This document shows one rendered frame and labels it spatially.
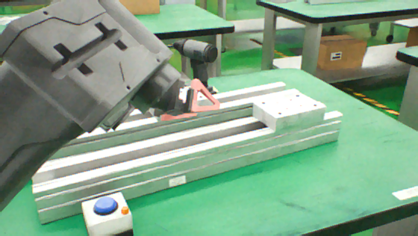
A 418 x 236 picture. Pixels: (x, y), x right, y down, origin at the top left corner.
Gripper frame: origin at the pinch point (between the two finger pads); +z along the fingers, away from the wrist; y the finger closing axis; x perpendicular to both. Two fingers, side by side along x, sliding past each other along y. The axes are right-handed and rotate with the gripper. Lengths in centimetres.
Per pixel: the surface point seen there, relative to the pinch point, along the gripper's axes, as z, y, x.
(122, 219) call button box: -12.3, 2.9, 24.8
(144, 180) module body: -5.6, 12.5, 16.3
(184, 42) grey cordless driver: 10, 40, -32
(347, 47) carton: 210, 144, -133
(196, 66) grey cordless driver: 15.5, 38.4, -25.0
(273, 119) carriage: 22.7, 4.4, -3.7
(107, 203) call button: -15.1, 5.0, 22.2
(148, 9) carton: 39, 179, -114
